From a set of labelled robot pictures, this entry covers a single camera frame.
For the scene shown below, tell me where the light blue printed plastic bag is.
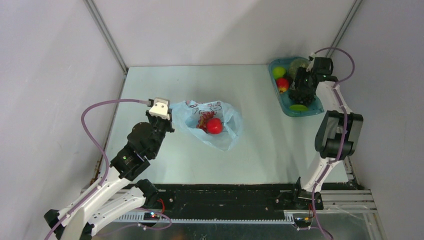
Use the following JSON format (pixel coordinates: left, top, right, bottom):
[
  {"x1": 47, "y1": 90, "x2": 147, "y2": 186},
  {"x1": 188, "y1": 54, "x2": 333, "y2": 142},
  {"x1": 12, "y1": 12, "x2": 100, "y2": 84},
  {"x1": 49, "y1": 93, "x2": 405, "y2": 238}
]
[{"x1": 170, "y1": 100, "x2": 243, "y2": 151}]

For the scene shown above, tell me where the red fake grape bunch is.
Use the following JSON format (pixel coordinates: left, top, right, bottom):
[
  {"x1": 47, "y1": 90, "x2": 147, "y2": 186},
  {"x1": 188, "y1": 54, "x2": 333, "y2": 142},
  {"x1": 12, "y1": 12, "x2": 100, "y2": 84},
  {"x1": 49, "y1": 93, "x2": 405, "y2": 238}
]
[{"x1": 196, "y1": 111, "x2": 215, "y2": 132}]

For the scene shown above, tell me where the dark purple fake grape bunch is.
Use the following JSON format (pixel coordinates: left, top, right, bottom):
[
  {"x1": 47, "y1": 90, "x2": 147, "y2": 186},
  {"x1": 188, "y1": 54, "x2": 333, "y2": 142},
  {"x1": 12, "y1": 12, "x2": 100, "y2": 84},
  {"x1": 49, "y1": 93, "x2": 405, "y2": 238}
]
[{"x1": 288, "y1": 88, "x2": 315, "y2": 107}]

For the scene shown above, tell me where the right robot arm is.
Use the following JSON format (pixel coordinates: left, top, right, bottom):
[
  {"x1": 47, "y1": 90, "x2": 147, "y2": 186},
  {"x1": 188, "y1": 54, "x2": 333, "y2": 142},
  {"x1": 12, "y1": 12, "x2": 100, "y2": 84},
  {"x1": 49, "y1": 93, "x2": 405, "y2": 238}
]
[{"x1": 290, "y1": 55, "x2": 364, "y2": 209}]

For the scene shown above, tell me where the netted green fake melon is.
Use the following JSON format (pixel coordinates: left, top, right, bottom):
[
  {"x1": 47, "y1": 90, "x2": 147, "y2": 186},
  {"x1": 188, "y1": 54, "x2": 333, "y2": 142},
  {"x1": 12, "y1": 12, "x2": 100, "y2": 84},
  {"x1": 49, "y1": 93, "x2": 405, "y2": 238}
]
[{"x1": 288, "y1": 57, "x2": 310, "y2": 80}]

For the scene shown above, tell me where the red yellow fake apple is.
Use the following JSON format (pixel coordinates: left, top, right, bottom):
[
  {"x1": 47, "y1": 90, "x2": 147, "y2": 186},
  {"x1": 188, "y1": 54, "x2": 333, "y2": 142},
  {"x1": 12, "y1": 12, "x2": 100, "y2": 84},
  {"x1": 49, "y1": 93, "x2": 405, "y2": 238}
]
[{"x1": 275, "y1": 77, "x2": 290, "y2": 94}]

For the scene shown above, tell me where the green fake apple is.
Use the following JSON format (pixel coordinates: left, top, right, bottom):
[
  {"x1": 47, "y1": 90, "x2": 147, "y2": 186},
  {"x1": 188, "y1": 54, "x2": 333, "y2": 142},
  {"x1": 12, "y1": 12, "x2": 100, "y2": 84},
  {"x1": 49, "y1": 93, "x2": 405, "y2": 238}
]
[{"x1": 271, "y1": 66, "x2": 287, "y2": 80}]

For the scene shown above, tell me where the green fake starfruit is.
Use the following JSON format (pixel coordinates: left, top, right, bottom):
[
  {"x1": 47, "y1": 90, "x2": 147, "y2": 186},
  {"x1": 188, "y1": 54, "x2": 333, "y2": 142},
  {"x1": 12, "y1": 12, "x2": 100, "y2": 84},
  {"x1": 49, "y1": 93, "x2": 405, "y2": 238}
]
[{"x1": 289, "y1": 104, "x2": 309, "y2": 112}]

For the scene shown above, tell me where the teal plastic basin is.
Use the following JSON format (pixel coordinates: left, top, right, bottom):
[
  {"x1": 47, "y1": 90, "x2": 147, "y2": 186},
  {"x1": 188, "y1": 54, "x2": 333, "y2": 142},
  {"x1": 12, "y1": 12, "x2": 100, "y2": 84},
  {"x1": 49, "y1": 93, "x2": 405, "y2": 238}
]
[{"x1": 268, "y1": 56, "x2": 325, "y2": 118}]

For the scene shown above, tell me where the left controller board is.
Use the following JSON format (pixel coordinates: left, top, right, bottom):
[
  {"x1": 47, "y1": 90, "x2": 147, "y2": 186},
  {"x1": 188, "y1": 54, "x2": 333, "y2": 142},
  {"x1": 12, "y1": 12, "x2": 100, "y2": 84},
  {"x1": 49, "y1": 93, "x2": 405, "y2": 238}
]
[{"x1": 143, "y1": 212, "x2": 161, "y2": 221}]

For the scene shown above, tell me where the controller board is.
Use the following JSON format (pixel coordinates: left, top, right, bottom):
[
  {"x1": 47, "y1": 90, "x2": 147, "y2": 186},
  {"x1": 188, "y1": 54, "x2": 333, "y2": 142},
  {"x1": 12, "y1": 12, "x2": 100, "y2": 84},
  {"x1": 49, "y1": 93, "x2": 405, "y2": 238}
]
[
  {"x1": 294, "y1": 217, "x2": 311, "y2": 223},
  {"x1": 143, "y1": 212, "x2": 161, "y2": 221}
]

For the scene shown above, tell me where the right controller board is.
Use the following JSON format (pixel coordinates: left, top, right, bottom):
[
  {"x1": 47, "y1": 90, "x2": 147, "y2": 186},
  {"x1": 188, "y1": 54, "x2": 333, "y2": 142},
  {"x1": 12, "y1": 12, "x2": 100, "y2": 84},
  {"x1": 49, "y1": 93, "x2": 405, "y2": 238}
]
[{"x1": 294, "y1": 217, "x2": 311, "y2": 223}]

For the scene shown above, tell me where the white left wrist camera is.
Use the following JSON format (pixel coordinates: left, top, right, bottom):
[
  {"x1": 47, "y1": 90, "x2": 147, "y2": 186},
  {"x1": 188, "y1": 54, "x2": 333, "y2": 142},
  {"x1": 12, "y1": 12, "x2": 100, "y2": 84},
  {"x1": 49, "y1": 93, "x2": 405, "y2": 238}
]
[{"x1": 148, "y1": 97, "x2": 172, "y2": 121}]

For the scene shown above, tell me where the right aluminium corner post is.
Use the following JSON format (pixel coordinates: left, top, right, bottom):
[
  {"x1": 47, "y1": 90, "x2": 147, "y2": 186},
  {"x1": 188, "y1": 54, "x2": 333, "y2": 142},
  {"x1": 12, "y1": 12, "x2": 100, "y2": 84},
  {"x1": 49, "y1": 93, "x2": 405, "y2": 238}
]
[{"x1": 325, "y1": 0, "x2": 363, "y2": 58}]

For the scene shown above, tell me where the aluminium corner post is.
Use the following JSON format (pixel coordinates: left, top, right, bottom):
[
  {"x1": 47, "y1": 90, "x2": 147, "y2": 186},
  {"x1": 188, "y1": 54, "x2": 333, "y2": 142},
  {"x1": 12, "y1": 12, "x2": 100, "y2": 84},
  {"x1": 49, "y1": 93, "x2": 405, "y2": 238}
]
[
  {"x1": 83, "y1": 0, "x2": 129, "y2": 75},
  {"x1": 325, "y1": 0, "x2": 363, "y2": 58}
]

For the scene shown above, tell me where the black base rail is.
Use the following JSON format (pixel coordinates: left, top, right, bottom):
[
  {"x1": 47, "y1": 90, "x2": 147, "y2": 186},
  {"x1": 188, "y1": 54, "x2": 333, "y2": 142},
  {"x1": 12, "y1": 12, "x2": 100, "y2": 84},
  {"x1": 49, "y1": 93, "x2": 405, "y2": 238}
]
[{"x1": 142, "y1": 183, "x2": 324, "y2": 221}]

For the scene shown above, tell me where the left aluminium corner post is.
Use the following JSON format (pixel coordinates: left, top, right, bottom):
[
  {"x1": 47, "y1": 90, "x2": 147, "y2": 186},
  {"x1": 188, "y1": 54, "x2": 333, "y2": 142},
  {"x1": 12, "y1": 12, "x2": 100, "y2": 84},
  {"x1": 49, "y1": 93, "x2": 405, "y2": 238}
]
[{"x1": 83, "y1": 0, "x2": 129, "y2": 75}]

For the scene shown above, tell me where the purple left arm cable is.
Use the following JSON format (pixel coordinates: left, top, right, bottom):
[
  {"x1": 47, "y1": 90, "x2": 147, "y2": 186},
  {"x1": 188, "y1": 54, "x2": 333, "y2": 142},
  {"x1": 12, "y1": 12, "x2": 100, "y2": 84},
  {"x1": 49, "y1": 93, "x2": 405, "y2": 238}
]
[{"x1": 43, "y1": 98, "x2": 173, "y2": 240}]

